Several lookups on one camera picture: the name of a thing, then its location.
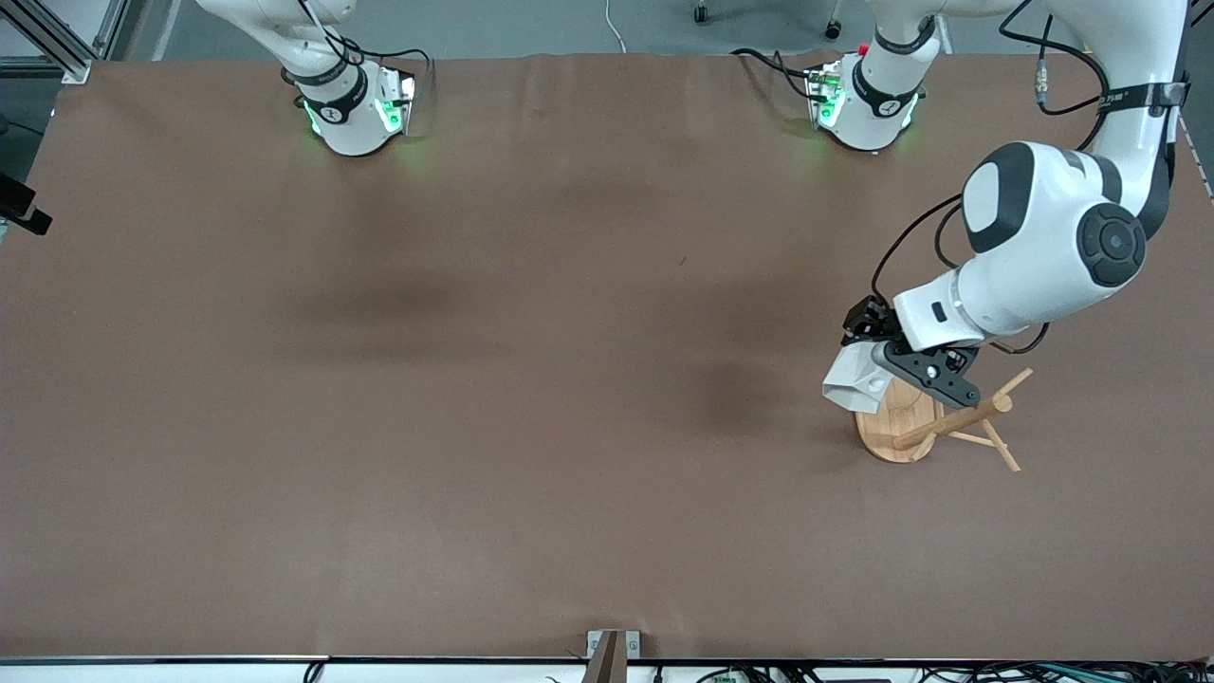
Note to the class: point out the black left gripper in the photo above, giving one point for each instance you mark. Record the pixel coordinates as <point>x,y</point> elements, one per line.
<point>867,320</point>

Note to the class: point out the white faceted cup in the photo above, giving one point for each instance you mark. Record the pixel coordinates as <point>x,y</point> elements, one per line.
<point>854,384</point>

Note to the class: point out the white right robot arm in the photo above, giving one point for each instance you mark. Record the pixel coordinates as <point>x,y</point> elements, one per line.
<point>346,114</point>

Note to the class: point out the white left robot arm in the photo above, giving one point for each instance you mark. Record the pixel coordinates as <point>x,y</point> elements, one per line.
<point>1043,237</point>

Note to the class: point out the wooden cup rack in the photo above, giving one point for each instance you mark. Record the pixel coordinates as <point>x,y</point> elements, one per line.
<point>901,427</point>

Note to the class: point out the brown table cover sheet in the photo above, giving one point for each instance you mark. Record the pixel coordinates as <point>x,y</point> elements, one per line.
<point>607,455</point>

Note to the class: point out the aluminium frame profile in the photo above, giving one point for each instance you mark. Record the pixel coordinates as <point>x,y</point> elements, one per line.
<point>57,47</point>

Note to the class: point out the grey metal bracket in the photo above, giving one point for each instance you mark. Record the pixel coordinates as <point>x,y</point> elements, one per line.
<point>633,645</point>

